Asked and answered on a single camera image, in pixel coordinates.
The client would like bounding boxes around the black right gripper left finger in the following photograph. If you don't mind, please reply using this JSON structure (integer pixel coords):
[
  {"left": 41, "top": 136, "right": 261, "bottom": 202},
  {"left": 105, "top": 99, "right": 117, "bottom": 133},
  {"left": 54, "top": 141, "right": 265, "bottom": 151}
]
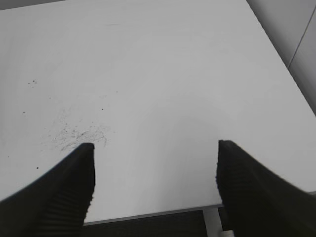
[{"left": 0, "top": 143, "right": 95, "bottom": 237}]

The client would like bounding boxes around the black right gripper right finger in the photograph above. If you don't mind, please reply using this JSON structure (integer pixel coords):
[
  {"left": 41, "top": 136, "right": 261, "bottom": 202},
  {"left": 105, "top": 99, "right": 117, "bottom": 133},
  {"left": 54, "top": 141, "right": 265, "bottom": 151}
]
[{"left": 216, "top": 140, "right": 316, "bottom": 237}]

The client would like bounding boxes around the white table leg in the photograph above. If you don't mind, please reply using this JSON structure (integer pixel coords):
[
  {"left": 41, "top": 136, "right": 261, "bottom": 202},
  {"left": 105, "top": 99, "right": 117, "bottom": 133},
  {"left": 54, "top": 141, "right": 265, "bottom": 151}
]
[{"left": 203, "top": 207, "right": 234, "bottom": 237}]

